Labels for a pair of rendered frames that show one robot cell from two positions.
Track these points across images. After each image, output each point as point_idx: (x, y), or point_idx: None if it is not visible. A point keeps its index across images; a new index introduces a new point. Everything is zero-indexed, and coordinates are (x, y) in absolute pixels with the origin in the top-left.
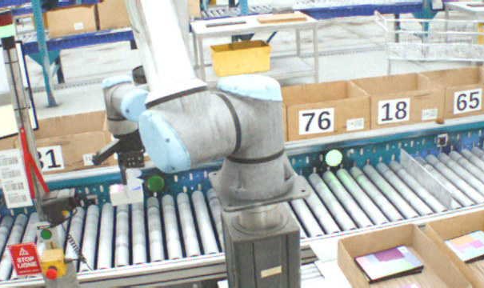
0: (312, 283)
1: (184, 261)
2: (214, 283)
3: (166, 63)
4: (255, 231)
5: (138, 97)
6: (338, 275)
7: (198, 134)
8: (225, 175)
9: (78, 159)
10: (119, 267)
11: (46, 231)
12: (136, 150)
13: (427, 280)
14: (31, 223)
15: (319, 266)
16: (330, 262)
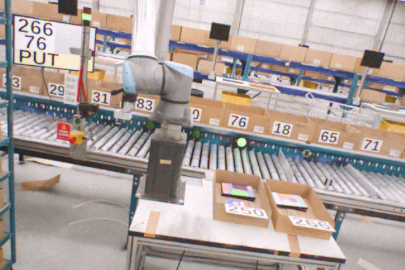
0: (194, 186)
1: (142, 159)
2: None
3: (140, 42)
4: (163, 138)
5: None
6: (209, 187)
7: (142, 76)
8: (157, 106)
9: (117, 103)
10: (109, 152)
11: (78, 119)
12: (132, 93)
13: (254, 205)
14: None
15: (203, 181)
16: (209, 181)
